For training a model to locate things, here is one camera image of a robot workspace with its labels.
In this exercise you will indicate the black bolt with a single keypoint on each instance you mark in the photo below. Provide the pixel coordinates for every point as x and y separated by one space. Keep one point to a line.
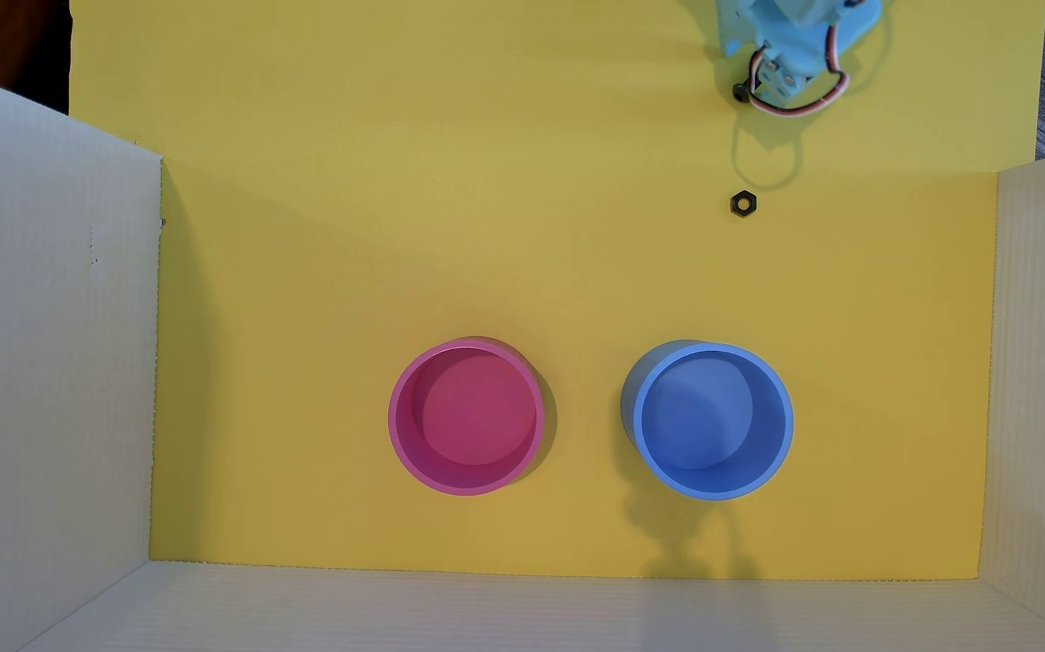
740 92

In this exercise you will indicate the light blue robot arm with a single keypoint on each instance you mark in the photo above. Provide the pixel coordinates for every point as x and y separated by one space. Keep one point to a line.
794 18

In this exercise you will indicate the white cardboard box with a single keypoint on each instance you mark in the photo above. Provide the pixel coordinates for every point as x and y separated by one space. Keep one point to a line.
42 380

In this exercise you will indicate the black hex nut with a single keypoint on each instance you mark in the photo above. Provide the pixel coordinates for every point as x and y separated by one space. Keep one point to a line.
743 204

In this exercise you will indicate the yellow paper mat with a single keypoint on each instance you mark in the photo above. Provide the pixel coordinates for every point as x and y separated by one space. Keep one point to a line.
576 253

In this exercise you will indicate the blue round cup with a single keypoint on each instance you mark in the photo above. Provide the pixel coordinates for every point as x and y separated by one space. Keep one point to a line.
710 421

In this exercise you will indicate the pink round cup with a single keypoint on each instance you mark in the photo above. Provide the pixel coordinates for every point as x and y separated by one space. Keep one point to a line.
468 418

